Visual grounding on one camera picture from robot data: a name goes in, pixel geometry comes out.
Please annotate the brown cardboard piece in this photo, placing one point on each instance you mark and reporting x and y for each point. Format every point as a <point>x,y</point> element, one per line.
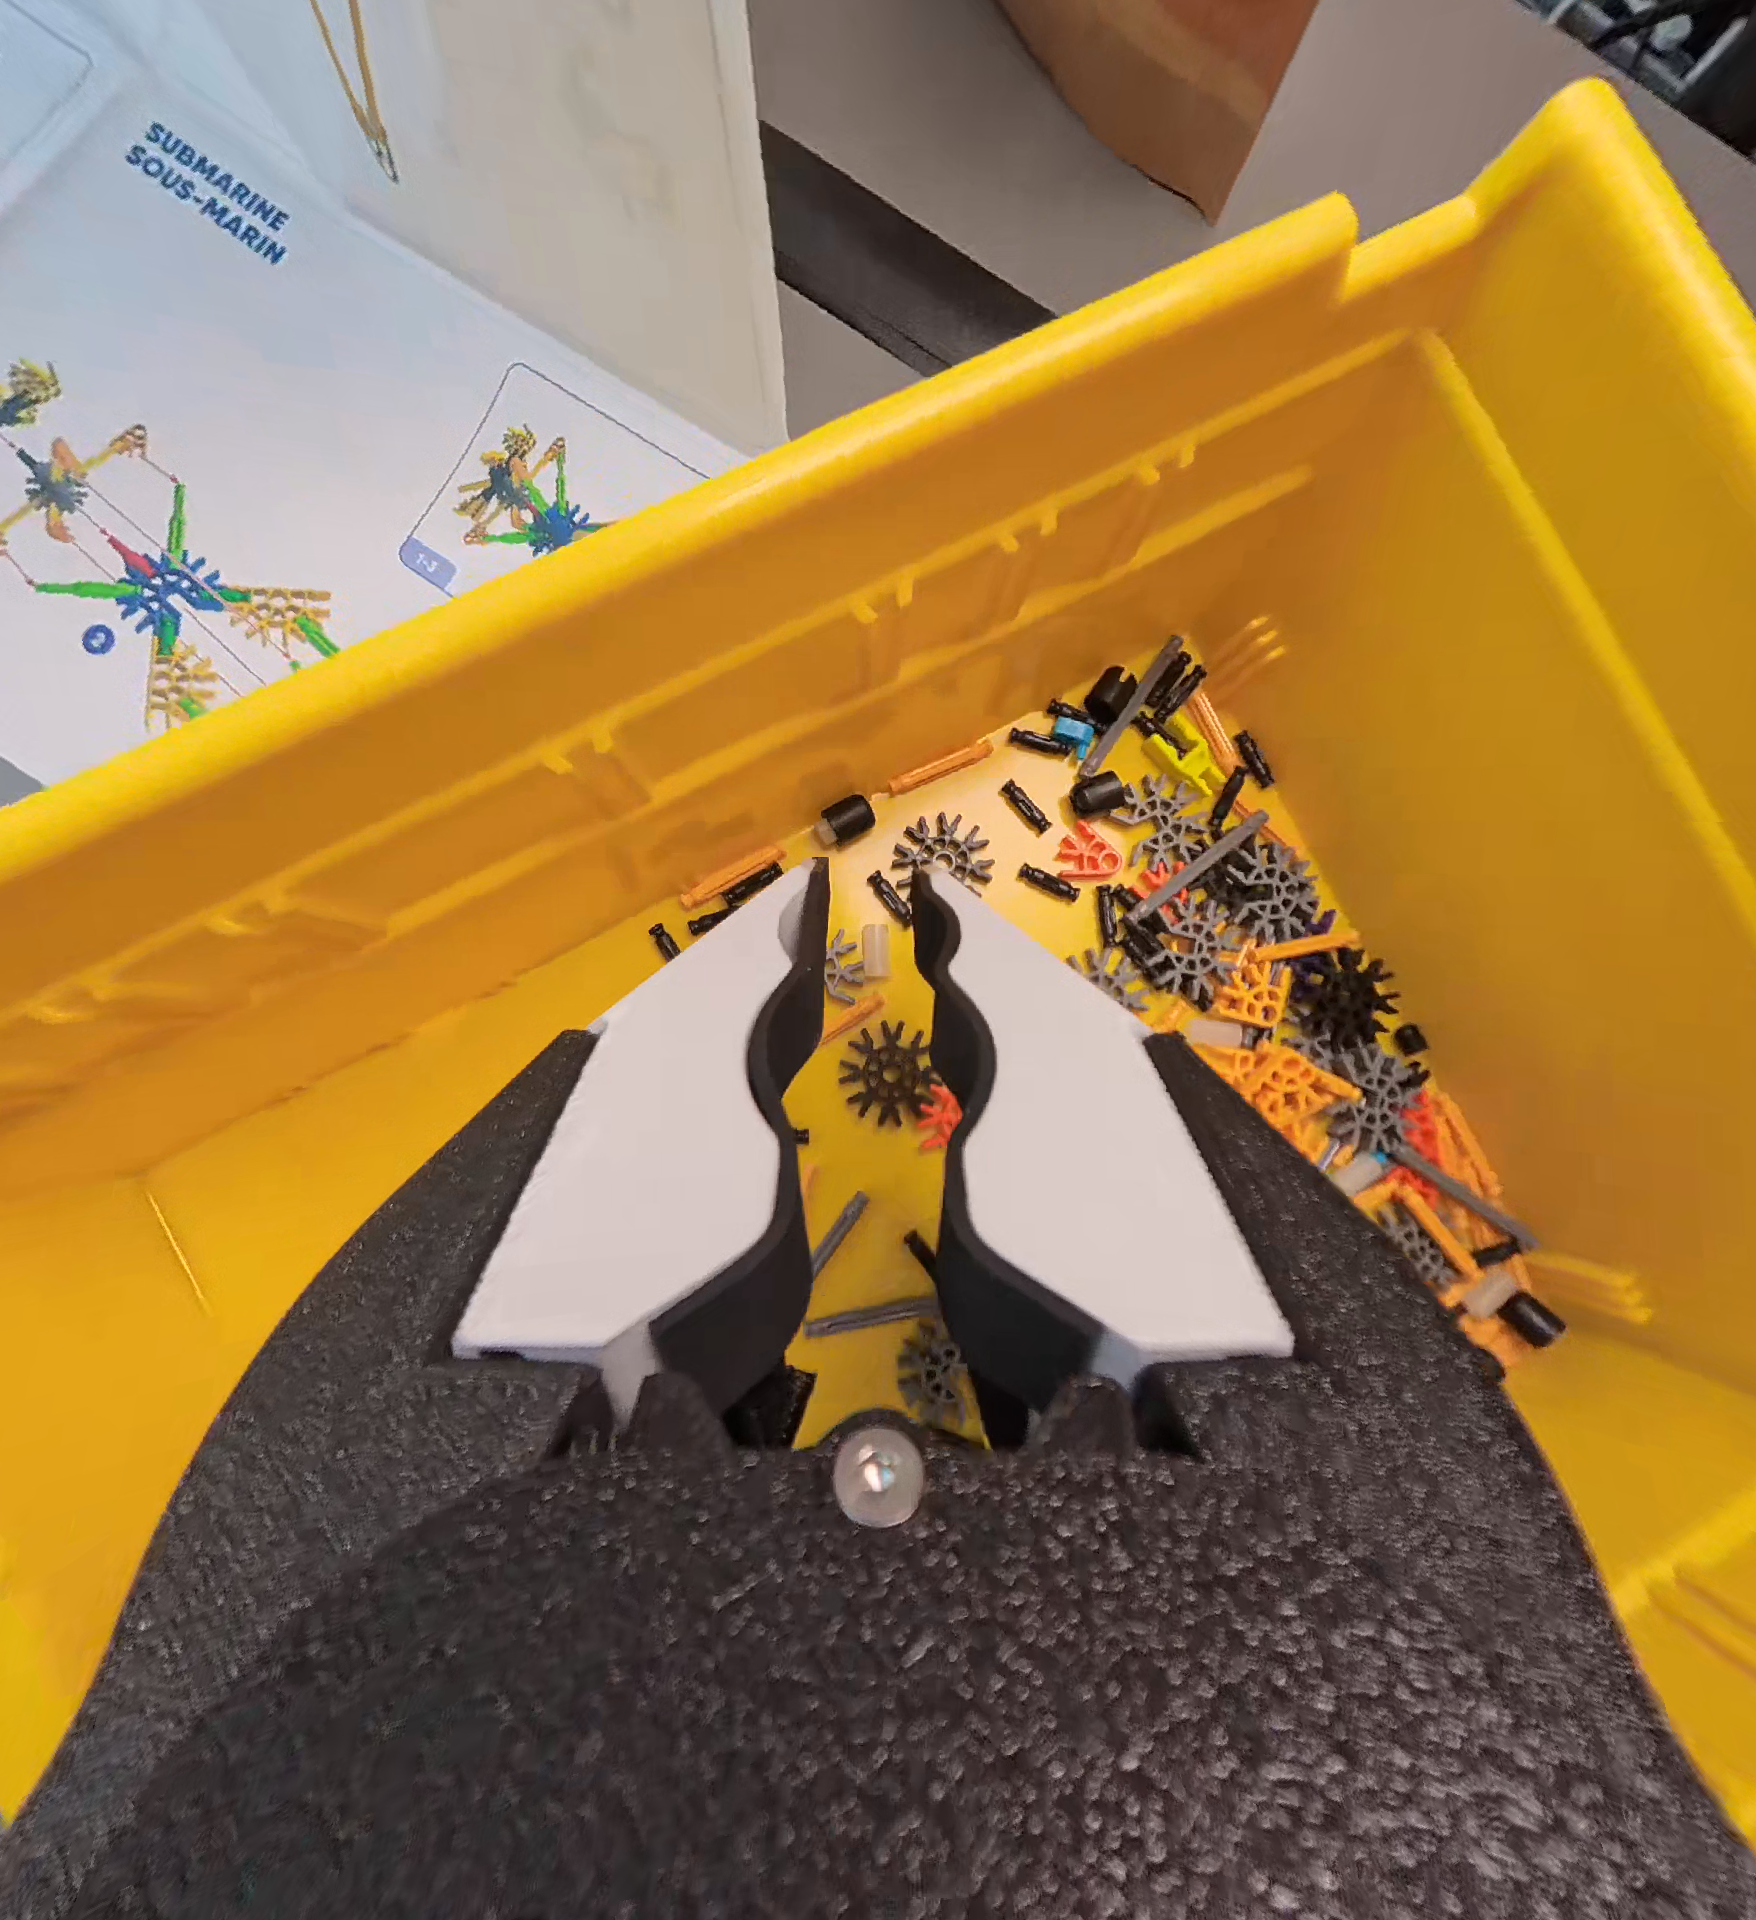
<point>1165,90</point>

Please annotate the yellow plastic bin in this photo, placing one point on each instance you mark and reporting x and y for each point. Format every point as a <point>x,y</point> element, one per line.
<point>1570,599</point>

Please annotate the folded paper instruction sheet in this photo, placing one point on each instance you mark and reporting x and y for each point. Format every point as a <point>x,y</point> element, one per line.
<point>219,375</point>

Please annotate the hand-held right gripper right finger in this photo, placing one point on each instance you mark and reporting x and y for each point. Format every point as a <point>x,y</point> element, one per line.
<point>1104,1200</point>

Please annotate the black and orange pieces pile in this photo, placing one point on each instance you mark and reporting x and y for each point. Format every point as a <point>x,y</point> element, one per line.
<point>1270,961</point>

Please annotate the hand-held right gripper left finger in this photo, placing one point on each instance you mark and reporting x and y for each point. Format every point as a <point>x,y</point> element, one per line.
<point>623,1185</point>

